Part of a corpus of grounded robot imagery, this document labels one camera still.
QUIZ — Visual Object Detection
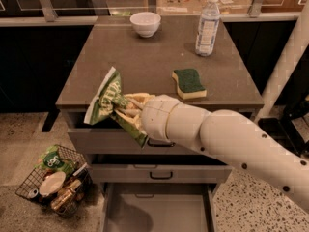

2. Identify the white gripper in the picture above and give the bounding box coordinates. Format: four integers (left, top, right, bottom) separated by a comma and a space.
115, 93, 180, 142

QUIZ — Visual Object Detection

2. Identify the green jalapeno chip bag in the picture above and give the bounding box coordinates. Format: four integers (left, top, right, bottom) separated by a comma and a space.
84, 67, 148, 148

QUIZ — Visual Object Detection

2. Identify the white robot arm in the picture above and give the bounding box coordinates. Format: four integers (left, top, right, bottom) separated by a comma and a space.
140, 15, 309, 211

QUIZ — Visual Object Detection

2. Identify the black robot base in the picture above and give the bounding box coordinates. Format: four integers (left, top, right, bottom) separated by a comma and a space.
258, 94, 309, 160

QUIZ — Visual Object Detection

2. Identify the grey top drawer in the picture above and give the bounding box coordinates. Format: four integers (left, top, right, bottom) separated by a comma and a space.
66, 112, 209, 156

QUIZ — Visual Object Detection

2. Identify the grey drawer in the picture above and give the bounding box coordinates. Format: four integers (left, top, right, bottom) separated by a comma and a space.
66, 112, 209, 156
90, 155, 232, 184
99, 184, 218, 232

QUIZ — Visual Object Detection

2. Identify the grey middle drawer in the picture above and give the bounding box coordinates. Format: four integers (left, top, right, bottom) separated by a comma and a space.
90, 155, 232, 184

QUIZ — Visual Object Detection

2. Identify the grey drawer cabinet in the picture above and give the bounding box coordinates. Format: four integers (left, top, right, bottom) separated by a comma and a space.
56, 15, 263, 232

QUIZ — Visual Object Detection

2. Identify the grey bottom drawer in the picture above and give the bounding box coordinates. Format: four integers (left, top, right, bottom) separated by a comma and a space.
99, 184, 218, 232

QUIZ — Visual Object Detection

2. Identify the green snack bag in basket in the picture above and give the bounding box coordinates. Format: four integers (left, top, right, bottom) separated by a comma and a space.
35, 145, 75, 176

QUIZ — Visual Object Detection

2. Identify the green and yellow sponge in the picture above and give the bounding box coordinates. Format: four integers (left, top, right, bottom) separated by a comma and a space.
172, 69, 207, 100

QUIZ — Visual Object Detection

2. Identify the white ceramic bowl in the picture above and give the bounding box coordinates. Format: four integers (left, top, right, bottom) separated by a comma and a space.
129, 12, 161, 38

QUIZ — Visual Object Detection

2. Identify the clear plastic water bottle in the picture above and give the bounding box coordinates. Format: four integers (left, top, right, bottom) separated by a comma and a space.
195, 0, 220, 56

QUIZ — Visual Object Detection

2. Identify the brown snack packet in basket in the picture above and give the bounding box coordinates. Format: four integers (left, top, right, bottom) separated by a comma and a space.
50, 179, 81, 211

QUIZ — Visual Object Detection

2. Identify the white bowl in basket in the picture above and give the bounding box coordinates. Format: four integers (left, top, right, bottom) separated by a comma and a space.
39, 171, 66, 196

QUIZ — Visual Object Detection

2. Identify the soda can in basket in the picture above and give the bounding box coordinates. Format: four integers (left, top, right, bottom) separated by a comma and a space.
27, 188, 40, 200

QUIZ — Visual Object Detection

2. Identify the black wire basket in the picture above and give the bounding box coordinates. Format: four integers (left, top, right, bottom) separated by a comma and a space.
15, 145, 92, 218

